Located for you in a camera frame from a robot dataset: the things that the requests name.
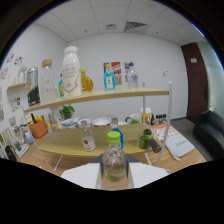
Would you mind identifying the orange patterned book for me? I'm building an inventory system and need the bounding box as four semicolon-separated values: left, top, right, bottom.
151;124;178;142

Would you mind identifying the red and white box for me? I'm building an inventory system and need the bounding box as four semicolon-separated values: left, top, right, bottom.
111;61;123;86

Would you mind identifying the white frame wooden shelf rack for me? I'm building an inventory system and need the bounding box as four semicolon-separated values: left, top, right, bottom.
21;80;174;173

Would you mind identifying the small light blue bottle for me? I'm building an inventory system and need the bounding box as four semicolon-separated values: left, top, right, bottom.
103;63;116;91

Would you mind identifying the orange storage container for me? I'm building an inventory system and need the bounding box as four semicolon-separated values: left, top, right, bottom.
28;118;49;139

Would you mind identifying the glass cup of green limes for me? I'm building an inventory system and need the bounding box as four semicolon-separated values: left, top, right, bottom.
138;128;155;150

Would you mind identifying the glass jar with cork lid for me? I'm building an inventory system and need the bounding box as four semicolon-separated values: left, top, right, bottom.
40;58;57;104

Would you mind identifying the black and yellow can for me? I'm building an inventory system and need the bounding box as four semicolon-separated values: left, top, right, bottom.
26;67;42;107

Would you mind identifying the amber yellow bottle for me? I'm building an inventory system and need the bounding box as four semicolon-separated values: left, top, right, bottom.
80;69;94;93

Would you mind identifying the white and green mug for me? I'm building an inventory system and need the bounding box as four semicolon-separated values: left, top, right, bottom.
125;113;142;125

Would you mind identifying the white bottle with blue base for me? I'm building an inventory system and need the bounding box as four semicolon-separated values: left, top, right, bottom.
25;130;35;145

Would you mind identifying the ceiling air vent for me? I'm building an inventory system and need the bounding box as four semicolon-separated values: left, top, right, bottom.
124;21;148;33

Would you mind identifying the white tray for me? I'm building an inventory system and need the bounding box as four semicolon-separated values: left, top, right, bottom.
14;143;31;159

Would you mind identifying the clear bottle with green cap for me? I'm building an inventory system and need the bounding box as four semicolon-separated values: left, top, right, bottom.
101;130;128;183

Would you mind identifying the black bag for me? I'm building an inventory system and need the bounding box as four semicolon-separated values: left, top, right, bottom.
4;145;18;162

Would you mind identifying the dark brown door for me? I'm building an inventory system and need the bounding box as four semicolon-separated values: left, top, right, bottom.
180;42;209;124

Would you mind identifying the yellow and white cup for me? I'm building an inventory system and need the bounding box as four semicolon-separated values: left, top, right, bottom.
140;107;152;125

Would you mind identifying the green potted plant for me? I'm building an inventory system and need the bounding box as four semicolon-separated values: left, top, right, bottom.
59;104;76;121

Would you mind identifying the blue rimmed bowl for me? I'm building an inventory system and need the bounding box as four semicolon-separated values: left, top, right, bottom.
61;117;80;130

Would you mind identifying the clear vodka bottle red label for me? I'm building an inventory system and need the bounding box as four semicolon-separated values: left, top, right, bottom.
80;119;97;153

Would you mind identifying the small clear bottle blue cap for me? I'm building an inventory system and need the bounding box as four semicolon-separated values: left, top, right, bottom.
127;61;139;90

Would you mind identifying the large white bottle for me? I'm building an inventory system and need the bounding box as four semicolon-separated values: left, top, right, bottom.
61;45;83;98

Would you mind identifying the black chair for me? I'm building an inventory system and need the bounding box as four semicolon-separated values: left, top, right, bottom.
192;109;224;161

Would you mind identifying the black cylindrical tool handle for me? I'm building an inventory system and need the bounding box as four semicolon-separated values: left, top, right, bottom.
148;138;162;154

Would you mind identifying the blue gin bottle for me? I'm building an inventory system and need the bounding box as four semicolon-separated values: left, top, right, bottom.
110;117;125;149

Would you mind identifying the wooden wall shelf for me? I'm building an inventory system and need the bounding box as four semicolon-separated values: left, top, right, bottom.
6;81;28;93

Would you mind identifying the white bowl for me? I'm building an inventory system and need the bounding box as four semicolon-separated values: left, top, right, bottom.
78;117;93;128
92;116;112;128

